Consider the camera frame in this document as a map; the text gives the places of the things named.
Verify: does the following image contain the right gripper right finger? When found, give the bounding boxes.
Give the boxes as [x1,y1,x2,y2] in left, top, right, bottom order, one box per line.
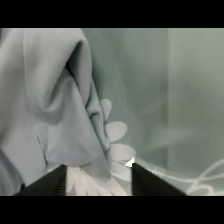
[131,162,188,197]

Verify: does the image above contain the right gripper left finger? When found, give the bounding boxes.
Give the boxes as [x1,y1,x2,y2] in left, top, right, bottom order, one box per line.
[13,164,68,197]

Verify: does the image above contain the pale blue shirt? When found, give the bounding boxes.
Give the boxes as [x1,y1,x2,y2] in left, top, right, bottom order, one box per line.
[0,28,113,197]

